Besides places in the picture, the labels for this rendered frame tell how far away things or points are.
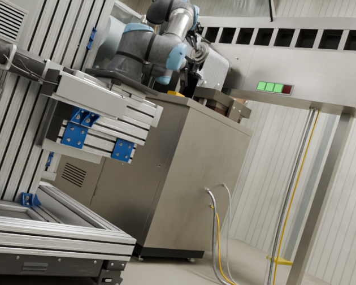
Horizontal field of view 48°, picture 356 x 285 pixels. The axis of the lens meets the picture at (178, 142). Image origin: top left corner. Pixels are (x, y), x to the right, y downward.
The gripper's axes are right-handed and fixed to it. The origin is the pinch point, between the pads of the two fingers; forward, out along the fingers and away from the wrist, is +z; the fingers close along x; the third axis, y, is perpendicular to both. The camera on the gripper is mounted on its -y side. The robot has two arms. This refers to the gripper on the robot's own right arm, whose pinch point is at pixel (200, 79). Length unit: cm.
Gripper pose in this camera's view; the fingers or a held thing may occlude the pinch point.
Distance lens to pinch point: 249.7
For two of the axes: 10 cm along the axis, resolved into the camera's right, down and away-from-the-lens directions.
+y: 3.2, -9.5, 0.3
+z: 6.4, 2.4, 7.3
